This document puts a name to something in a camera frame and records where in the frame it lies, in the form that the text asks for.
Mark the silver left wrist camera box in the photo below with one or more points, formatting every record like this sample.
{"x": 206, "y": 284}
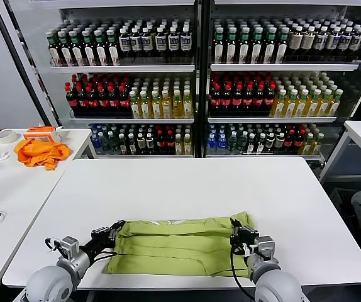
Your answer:
{"x": 69, "y": 247}

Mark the small white object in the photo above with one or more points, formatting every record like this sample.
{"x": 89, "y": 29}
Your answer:
{"x": 2, "y": 155}

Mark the glass drinks display cabinet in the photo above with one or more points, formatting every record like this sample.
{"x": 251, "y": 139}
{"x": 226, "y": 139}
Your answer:
{"x": 26, "y": 47}

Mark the orange and white box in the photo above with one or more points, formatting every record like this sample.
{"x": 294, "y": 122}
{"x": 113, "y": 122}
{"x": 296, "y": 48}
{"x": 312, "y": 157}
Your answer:
{"x": 39, "y": 132}

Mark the beige tape roll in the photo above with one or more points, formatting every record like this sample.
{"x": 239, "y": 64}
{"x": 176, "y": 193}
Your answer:
{"x": 6, "y": 141}

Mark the small dark bottle white cap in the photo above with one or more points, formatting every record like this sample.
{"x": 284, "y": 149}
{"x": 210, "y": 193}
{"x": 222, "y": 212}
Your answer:
{"x": 280, "y": 143}
{"x": 122, "y": 144}
{"x": 131, "y": 144}
{"x": 150, "y": 143}
{"x": 261, "y": 144}
{"x": 270, "y": 143}
{"x": 251, "y": 144}
{"x": 141, "y": 143}

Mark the blue water bottle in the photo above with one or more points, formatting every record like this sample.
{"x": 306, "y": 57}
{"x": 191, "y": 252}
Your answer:
{"x": 212, "y": 143}
{"x": 95, "y": 141}
{"x": 222, "y": 143}

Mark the cola bottle red cap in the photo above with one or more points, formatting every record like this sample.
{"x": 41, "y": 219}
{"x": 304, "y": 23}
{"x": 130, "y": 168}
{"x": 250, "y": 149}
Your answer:
{"x": 82, "y": 102}
{"x": 226, "y": 100}
{"x": 299, "y": 143}
{"x": 114, "y": 102}
{"x": 103, "y": 102}
{"x": 124, "y": 102}
{"x": 215, "y": 100}
{"x": 161, "y": 143}
{"x": 72, "y": 102}
{"x": 289, "y": 143}
{"x": 269, "y": 100}
{"x": 247, "y": 100}
{"x": 92, "y": 102}
{"x": 237, "y": 100}
{"x": 258, "y": 100}
{"x": 170, "y": 143}

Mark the crumpled orange cloth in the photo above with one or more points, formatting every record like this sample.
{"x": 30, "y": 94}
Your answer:
{"x": 39, "y": 152}

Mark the dark bottle beige label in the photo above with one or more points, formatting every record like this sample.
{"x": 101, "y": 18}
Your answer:
{"x": 296, "y": 42}
{"x": 307, "y": 42}

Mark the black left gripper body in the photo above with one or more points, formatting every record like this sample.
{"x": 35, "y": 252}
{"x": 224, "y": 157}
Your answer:
{"x": 103, "y": 239}

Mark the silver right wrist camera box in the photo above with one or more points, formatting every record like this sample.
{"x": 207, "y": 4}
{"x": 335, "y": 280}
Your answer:
{"x": 266, "y": 247}

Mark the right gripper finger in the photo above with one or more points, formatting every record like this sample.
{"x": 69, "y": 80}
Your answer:
{"x": 238, "y": 224}
{"x": 233, "y": 224}

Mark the clear green water bottle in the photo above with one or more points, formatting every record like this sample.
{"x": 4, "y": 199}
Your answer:
{"x": 242, "y": 143}
{"x": 113, "y": 143}
{"x": 104, "y": 143}
{"x": 232, "y": 143}

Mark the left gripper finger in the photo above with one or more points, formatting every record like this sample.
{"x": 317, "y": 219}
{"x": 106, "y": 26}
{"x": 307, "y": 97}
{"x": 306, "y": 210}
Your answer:
{"x": 119, "y": 230}
{"x": 116, "y": 225}

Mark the dark bottle green cap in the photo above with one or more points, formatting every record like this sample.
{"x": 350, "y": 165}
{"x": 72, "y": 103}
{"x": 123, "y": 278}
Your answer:
{"x": 219, "y": 47}
{"x": 88, "y": 50}
{"x": 231, "y": 47}
{"x": 257, "y": 47}
{"x": 76, "y": 50}
{"x": 54, "y": 50}
{"x": 100, "y": 50}
{"x": 65, "y": 50}
{"x": 113, "y": 50}
{"x": 270, "y": 47}
{"x": 282, "y": 47}
{"x": 244, "y": 47}

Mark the yellow drink bottle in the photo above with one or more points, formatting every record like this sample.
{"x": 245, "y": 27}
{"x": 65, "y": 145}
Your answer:
{"x": 156, "y": 108}
{"x": 290, "y": 105}
{"x": 308, "y": 146}
{"x": 188, "y": 108}
{"x": 166, "y": 108}
{"x": 313, "y": 105}
{"x": 135, "y": 108}
{"x": 187, "y": 146}
{"x": 177, "y": 108}
{"x": 301, "y": 105}
{"x": 335, "y": 105}
{"x": 145, "y": 108}
{"x": 324, "y": 105}
{"x": 318, "y": 146}
{"x": 279, "y": 105}
{"x": 178, "y": 146}

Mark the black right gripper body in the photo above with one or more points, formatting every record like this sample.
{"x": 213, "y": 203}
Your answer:
{"x": 245, "y": 236}

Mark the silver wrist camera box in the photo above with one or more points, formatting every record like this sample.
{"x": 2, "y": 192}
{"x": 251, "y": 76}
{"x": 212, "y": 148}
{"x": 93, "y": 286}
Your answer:
{"x": 69, "y": 247}
{"x": 266, "y": 247}

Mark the green T-shirt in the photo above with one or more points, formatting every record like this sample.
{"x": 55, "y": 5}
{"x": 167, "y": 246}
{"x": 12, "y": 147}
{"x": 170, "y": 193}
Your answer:
{"x": 174, "y": 248}

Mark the dark bottle blue white label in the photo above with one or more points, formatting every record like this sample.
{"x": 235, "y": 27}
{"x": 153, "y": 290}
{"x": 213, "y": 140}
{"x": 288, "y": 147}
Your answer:
{"x": 185, "y": 44}
{"x": 357, "y": 42}
{"x": 345, "y": 42}
{"x": 147, "y": 44}
{"x": 320, "y": 42}
{"x": 173, "y": 44}
{"x": 333, "y": 42}
{"x": 136, "y": 44}
{"x": 124, "y": 44}
{"x": 160, "y": 44}

